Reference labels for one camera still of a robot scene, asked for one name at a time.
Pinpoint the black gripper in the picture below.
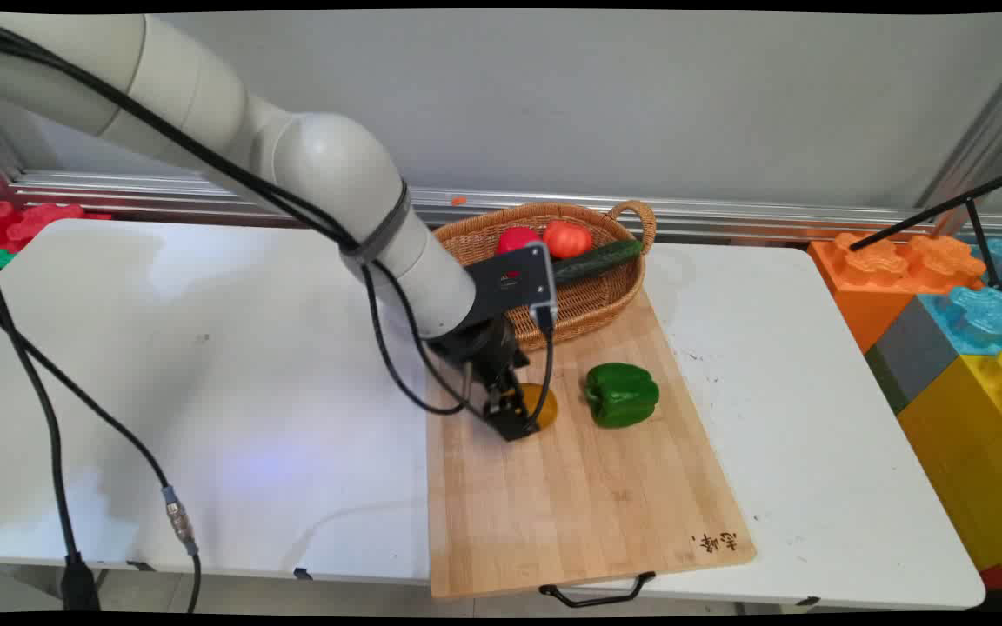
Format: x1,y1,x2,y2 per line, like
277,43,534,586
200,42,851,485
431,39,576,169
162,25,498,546
427,315,542,443

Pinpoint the yellow-orange round fruit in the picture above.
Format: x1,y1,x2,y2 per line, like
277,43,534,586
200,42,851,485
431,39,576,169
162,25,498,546
517,383,559,432

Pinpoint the long green cucumber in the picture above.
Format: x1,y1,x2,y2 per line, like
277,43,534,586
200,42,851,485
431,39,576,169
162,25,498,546
551,239,645,287

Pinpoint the green bell pepper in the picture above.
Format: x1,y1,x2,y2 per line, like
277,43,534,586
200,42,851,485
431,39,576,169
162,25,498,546
584,362,661,430

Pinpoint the wooden cutting board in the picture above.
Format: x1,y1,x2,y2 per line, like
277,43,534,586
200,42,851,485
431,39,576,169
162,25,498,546
424,287,758,601

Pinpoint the woven wicker basket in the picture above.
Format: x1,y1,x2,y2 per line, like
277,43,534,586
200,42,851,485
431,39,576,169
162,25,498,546
432,200,658,352

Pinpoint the ribbed orange-red tomato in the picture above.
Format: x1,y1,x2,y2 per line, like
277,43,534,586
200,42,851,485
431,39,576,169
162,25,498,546
542,220,594,261

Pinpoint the orange foam building block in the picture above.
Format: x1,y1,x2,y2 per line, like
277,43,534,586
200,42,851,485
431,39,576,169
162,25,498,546
807,231,988,354

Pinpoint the grey foam building block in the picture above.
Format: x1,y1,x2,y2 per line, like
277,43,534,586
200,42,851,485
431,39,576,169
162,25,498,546
864,296,959,416

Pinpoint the black tripod stand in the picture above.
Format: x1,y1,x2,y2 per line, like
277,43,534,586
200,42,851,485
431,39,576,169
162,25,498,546
848,163,1002,303

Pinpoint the blue foam building block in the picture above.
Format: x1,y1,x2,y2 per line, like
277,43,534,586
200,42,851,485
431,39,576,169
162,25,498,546
917,236,1002,358

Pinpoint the red foam building block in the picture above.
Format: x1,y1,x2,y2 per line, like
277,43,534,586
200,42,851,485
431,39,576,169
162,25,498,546
0,199,112,256

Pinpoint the black camera USB cable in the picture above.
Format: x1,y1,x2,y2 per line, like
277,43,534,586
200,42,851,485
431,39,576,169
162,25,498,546
525,303,558,433

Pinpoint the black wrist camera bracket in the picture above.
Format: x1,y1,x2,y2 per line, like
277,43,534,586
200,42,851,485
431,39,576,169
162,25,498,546
465,243,559,328

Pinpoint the black cutting board handle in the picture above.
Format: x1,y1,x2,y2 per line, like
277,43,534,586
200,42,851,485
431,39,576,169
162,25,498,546
538,570,658,609

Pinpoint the horizontal aluminium frame rail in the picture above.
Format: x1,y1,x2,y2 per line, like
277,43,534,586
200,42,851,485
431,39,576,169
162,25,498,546
0,169,1002,246

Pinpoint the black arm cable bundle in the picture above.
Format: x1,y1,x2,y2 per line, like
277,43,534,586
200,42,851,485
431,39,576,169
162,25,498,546
0,16,489,418

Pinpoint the black cable with metal connector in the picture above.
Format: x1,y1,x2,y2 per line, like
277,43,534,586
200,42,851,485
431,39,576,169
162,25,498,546
0,291,204,614

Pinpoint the thick black power cable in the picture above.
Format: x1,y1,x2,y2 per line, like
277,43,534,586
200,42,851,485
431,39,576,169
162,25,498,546
0,250,102,612

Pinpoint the slanted aluminium frame post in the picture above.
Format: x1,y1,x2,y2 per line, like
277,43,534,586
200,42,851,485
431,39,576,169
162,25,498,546
913,38,1002,237

